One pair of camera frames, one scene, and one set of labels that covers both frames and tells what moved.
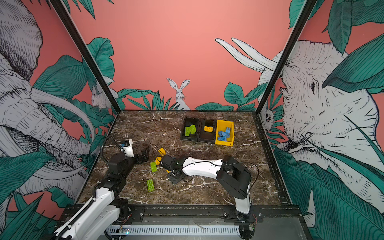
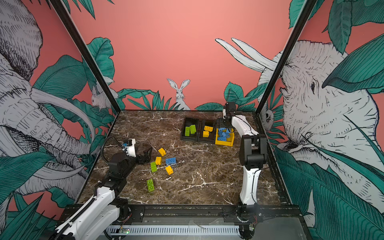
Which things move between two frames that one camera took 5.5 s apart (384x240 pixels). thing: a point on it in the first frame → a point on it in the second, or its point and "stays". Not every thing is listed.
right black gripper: (172, 180) → (221, 123)
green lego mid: (153, 166) stays
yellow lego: (162, 151) stays
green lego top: (192, 129) stays
